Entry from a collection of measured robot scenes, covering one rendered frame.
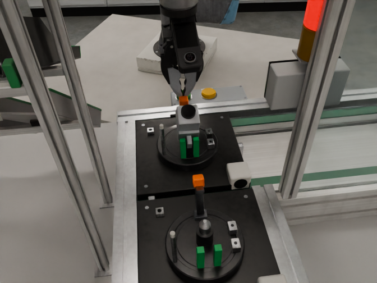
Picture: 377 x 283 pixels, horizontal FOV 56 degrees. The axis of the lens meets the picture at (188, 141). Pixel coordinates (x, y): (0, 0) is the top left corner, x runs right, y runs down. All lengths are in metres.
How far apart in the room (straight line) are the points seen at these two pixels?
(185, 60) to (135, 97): 0.54
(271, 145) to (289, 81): 0.36
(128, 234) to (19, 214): 0.33
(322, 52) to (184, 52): 0.25
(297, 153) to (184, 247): 0.26
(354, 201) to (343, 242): 0.09
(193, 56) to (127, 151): 0.31
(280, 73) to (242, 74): 0.70
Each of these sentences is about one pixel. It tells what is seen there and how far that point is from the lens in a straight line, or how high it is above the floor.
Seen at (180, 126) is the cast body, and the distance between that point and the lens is 0.72.
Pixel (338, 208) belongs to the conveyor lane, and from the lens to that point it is 0.84.
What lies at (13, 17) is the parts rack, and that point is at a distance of 0.42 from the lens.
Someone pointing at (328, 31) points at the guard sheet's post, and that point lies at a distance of 0.53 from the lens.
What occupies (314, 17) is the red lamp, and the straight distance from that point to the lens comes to 0.55.
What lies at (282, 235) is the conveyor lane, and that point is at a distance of 0.70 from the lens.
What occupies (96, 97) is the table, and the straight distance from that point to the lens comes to 1.21.
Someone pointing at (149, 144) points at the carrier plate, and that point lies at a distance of 0.84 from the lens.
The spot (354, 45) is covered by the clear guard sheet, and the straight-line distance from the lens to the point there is 0.58.
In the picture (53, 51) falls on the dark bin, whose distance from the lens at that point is 0.64.
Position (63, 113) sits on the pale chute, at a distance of 0.67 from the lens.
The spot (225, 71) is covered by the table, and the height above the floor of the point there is 0.86.
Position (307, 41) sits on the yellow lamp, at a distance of 0.56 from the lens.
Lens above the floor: 1.54
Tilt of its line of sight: 43 degrees down
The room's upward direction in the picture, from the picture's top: 2 degrees counter-clockwise
